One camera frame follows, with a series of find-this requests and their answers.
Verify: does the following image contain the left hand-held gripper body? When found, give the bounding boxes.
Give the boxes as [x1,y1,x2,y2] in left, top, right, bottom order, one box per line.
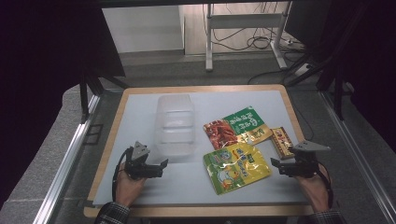
[124,141,161,180]

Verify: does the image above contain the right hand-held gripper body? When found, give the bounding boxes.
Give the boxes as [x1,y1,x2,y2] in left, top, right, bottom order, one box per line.
[289,140,332,179]

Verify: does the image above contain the small brown and gold packet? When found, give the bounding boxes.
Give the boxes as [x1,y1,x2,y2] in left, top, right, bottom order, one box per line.
[269,126,296,161]

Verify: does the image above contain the clear plastic container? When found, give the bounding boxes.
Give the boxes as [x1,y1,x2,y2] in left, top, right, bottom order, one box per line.
[153,93,197,157]

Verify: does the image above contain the yellow spout pouch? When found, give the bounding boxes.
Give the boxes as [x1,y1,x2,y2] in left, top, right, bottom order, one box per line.
[203,142,273,196]

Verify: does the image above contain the green and red snack packet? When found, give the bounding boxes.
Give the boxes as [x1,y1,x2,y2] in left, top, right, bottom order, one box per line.
[203,105,275,151]

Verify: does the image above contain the person's left hand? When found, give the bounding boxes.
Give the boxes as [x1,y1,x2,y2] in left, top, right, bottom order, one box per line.
[115,161,148,208]

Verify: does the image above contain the person's right hand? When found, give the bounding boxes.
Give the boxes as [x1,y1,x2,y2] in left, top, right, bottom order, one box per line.
[293,164,331,214]

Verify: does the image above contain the black stand legs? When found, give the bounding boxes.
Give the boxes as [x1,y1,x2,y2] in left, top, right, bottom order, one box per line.
[78,68,131,124]
[285,54,347,121]

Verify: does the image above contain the white power strip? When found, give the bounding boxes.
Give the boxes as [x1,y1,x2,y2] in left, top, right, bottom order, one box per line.
[293,63,313,77]

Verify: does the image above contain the black curtain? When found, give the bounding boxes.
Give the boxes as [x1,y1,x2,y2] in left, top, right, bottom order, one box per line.
[284,0,396,153]
[0,0,126,206]

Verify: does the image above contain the left hand-held gripper black cable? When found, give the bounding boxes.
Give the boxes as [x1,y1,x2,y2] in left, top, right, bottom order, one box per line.
[111,147,133,203]

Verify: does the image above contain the hand-held gripper black cable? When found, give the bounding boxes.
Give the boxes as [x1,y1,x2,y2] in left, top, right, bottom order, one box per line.
[317,163,334,210]
[111,147,133,203]

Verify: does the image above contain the right hand-held gripper black cable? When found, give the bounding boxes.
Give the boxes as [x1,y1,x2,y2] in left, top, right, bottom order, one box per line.
[317,163,334,210]

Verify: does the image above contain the thin black cable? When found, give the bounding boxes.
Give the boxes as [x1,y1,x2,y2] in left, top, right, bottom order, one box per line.
[291,101,316,142]

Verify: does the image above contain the aluminium frame rail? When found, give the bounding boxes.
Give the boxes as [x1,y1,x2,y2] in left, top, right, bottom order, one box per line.
[319,91,396,224]
[33,92,101,224]

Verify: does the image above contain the black floor bracket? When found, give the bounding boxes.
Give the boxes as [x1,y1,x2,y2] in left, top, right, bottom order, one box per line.
[82,123,105,146]

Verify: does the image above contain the tangle of black floor cables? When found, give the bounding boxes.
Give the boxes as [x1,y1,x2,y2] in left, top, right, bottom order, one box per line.
[202,2,304,54]

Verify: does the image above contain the white metal desk frame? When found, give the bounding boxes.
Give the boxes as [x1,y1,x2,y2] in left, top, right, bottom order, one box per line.
[205,2,292,72]

